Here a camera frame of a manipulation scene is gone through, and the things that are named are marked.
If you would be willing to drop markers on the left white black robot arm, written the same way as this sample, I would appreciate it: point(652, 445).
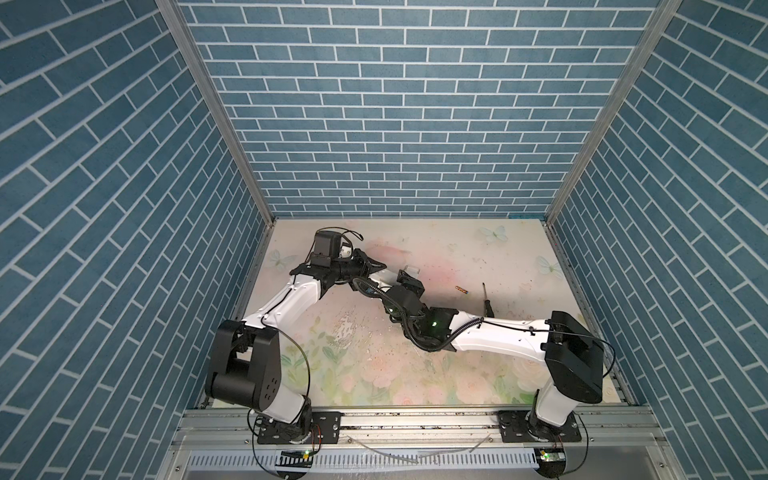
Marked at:
point(245, 356)

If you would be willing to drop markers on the black mounting plate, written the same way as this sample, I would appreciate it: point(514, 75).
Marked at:
point(298, 427)
point(519, 426)

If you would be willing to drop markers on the white remote control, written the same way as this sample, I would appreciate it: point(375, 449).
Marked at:
point(384, 279)
point(412, 270)

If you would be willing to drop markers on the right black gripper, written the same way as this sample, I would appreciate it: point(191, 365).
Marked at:
point(408, 282)

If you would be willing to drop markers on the aluminium corner post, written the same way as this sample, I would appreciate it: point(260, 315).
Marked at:
point(657, 24)
point(181, 33)

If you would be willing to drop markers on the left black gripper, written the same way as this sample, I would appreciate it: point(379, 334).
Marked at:
point(362, 265)

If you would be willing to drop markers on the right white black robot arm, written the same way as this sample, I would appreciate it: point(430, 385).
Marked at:
point(572, 356)

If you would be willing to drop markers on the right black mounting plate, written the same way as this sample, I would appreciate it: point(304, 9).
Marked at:
point(519, 426)

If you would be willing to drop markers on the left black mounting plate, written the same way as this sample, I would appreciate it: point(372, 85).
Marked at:
point(298, 427)

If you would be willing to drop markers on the left aluminium corner post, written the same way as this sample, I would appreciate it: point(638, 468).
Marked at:
point(181, 33)

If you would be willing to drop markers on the black yellow screwdriver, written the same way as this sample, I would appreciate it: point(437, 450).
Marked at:
point(487, 300)

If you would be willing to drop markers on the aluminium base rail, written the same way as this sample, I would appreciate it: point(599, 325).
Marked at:
point(609, 441)

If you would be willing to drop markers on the right aluminium corner post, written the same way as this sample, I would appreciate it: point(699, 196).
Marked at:
point(657, 24)

